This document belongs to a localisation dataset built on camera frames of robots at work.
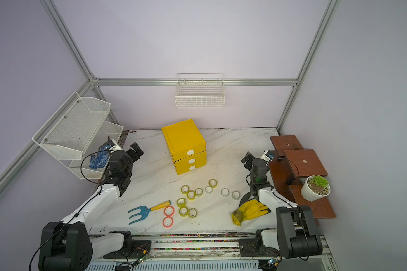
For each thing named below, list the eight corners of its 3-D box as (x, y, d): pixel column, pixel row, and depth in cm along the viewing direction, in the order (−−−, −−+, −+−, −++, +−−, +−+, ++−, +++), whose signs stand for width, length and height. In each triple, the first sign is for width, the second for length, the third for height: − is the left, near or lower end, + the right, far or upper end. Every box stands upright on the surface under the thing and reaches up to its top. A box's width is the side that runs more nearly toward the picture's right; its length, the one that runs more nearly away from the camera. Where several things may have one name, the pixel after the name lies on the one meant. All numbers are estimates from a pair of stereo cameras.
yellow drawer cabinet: (179, 178, 98) (172, 155, 81) (169, 151, 111) (161, 126, 94) (207, 167, 103) (207, 144, 86) (194, 142, 116) (192, 118, 99)
